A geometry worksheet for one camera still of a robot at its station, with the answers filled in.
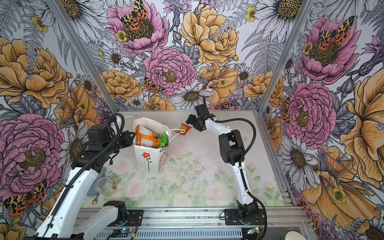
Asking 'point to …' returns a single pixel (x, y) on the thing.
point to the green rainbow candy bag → (163, 139)
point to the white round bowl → (294, 235)
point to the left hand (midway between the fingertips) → (135, 139)
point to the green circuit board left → (125, 230)
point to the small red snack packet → (184, 127)
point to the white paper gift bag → (150, 159)
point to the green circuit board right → (255, 229)
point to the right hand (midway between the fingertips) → (190, 126)
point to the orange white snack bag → (145, 137)
